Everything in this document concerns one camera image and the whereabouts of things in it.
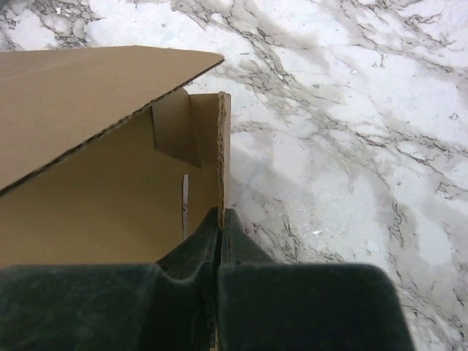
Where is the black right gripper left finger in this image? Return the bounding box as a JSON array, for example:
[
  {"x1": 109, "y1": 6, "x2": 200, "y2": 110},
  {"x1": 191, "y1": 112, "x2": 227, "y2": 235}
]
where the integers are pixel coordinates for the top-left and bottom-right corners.
[{"x1": 1, "y1": 209, "x2": 219, "y2": 350}]

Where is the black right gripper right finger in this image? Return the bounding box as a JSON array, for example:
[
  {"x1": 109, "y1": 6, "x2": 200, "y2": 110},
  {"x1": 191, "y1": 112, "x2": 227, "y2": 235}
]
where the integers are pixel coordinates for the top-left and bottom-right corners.
[{"x1": 217, "y1": 209, "x2": 414, "y2": 350}]

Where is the brown cardboard box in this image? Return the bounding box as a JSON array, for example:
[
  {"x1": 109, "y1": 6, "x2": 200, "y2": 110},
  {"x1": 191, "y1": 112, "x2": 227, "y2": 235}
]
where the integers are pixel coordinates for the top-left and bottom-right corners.
[{"x1": 1, "y1": 46, "x2": 231, "y2": 270}]

